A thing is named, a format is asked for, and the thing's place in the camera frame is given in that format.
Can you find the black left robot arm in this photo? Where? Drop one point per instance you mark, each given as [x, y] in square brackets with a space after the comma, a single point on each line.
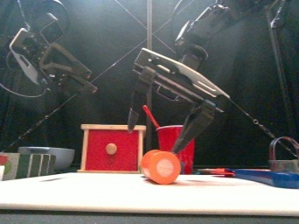
[35, 11]

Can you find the red plastic cup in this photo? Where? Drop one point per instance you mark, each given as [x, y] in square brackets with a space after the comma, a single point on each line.
[170, 140]

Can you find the pink block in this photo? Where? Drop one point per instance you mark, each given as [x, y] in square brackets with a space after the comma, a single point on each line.
[3, 160]

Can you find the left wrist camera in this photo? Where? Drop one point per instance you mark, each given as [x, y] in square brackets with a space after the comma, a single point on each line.
[53, 29]

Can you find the vertical metal frame pole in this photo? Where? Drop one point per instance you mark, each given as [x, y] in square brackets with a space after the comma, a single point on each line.
[149, 29]

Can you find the wooden box with red front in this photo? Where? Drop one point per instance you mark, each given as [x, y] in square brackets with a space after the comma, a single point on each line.
[98, 151]

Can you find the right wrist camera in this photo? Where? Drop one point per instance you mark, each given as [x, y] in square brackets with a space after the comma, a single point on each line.
[202, 23]

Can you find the clear plastic cup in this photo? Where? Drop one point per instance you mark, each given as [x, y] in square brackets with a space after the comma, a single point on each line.
[58, 156]

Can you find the orange toy carrot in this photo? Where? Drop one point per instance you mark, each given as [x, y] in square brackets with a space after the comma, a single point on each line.
[159, 167]

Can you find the red toy knife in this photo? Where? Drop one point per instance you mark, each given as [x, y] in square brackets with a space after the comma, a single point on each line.
[151, 116]

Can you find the green striped block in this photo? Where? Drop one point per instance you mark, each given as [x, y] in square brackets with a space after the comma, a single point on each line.
[31, 166]

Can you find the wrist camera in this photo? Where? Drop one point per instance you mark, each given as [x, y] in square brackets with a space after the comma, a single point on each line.
[202, 23]
[53, 29]

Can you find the white cutting board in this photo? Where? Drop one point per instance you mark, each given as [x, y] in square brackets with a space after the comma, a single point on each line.
[117, 195]

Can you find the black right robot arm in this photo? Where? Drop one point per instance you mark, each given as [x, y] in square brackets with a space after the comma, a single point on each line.
[194, 55]

